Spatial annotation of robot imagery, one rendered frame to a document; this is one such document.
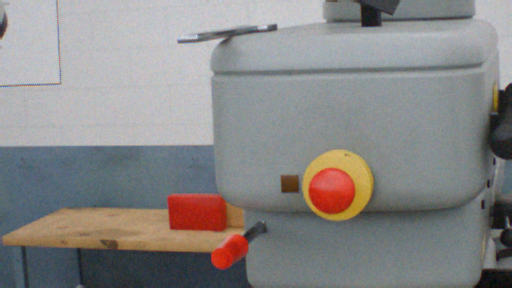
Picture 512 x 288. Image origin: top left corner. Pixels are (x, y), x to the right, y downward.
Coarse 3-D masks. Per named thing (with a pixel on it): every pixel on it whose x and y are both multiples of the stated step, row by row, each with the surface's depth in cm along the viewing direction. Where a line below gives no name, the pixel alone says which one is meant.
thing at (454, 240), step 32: (288, 224) 110; (320, 224) 110; (352, 224) 109; (384, 224) 108; (416, 224) 108; (448, 224) 107; (480, 224) 108; (256, 256) 112; (288, 256) 111; (320, 256) 110; (352, 256) 109; (384, 256) 109; (416, 256) 108; (448, 256) 107; (480, 256) 108
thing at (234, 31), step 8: (272, 24) 116; (200, 32) 99; (208, 32) 98; (216, 32) 99; (224, 32) 102; (232, 32) 104; (240, 32) 107; (248, 32) 110; (184, 40) 94; (192, 40) 94; (200, 40) 95; (208, 40) 97
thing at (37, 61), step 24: (24, 0) 581; (48, 0) 577; (24, 24) 582; (48, 24) 579; (0, 48) 587; (24, 48) 584; (48, 48) 580; (0, 72) 588; (24, 72) 585; (48, 72) 582
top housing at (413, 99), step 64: (256, 64) 100; (320, 64) 98; (384, 64) 97; (448, 64) 97; (256, 128) 100; (320, 128) 99; (384, 128) 98; (448, 128) 97; (256, 192) 101; (384, 192) 98; (448, 192) 98
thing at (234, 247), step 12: (252, 228) 108; (264, 228) 111; (228, 240) 100; (240, 240) 101; (252, 240) 106; (216, 252) 98; (228, 252) 98; (240, 252) 100; (216, 264) 98; (228, 264) 98
